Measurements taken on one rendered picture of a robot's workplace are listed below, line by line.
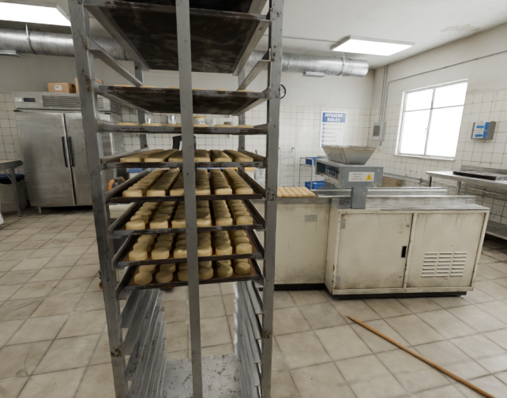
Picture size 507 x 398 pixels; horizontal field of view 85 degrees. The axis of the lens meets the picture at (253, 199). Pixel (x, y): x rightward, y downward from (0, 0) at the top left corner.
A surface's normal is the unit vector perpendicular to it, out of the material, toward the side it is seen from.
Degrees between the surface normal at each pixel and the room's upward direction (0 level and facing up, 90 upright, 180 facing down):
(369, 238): 90
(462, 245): 90
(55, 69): 90
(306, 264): 90
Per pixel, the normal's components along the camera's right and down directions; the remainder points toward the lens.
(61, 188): 0.22, 0.23
